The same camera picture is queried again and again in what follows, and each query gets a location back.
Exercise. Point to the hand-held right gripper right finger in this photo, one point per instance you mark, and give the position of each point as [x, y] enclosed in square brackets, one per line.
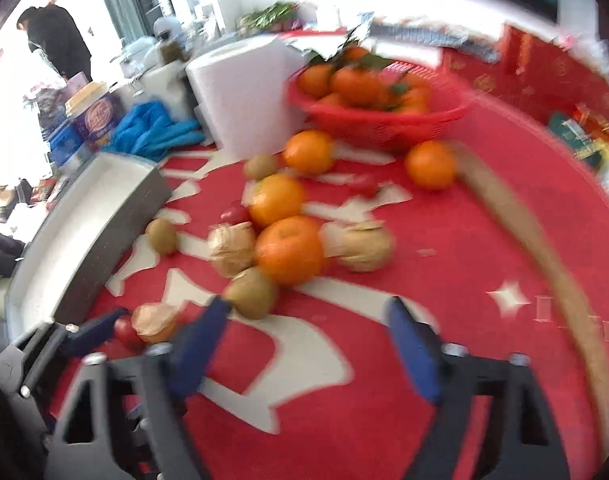
[415, 360]

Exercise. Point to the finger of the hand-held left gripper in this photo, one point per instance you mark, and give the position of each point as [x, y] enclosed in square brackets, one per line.
[97, 332]

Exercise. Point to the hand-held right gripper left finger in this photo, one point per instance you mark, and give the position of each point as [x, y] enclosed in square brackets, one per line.
[199, 355]

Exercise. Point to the red cherry tomato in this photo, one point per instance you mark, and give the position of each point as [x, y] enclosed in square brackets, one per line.
[125, 332]
[234, 215]

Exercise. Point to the tan husk fruit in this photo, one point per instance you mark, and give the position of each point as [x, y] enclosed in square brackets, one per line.
[364, 247]
[232, 249]
[155, 321]

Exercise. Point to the white tray with grey sides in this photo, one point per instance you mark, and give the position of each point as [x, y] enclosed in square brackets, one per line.
[59, 240]

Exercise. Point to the large orange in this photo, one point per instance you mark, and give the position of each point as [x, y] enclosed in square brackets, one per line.
[431, 165]
[309, 152]
[290, 252]
[277, 200]

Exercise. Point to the brown kiwi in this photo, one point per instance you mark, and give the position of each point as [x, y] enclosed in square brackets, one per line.
[162, 236]
[252, 294]
[261, 166]

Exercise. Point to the tan twisted band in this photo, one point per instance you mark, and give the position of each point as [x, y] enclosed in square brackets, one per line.
[529, 240]

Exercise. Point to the blue rubber gloves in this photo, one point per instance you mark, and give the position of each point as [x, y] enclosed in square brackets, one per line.
[149, 130]

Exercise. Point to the purple cup with yellow lid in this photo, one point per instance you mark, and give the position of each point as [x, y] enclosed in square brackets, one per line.
[99, 117]

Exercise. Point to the red plastic basket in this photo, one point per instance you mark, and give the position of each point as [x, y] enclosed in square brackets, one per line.
[374, 125]

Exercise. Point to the white storage box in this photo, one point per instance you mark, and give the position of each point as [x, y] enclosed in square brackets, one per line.
[162, 87]

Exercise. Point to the white paper towel roll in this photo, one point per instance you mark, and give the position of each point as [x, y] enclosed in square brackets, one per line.
[239, 90]

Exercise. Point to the green and gold box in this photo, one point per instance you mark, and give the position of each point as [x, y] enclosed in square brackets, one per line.
[579, 140]

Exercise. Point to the pile of leafy tangerines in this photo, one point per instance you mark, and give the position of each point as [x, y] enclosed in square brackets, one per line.
[354, 85]

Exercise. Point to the red gift box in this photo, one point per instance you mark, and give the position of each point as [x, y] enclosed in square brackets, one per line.
[519, 50]
[564, 92]

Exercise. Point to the blue patterned packet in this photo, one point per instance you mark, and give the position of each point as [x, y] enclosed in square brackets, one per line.
[419, 35]

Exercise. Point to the green leafy vegetables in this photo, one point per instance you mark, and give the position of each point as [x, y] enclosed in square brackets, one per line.
[269, 15]

